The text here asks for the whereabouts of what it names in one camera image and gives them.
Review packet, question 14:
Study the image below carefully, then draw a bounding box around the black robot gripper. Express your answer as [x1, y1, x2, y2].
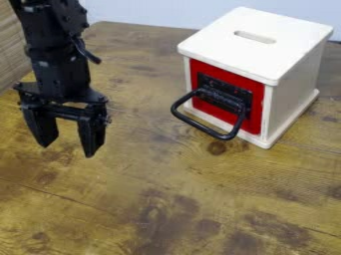
[14, 46, 111, 157]

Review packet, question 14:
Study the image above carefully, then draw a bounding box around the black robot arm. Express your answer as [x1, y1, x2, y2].
[9, 0, 109, 157]

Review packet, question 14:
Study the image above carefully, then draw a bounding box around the red drawer front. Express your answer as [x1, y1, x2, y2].
[188, 59, 264, 134]

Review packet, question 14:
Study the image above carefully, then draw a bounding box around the white wooden box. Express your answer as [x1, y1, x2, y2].
[169, 7, 333, 148]

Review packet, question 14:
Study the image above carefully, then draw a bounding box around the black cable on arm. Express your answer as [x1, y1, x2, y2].
[68, 33, 103, 66]

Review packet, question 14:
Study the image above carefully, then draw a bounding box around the black metal drawer handle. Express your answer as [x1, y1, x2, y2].
[169, 87, 248, 141]

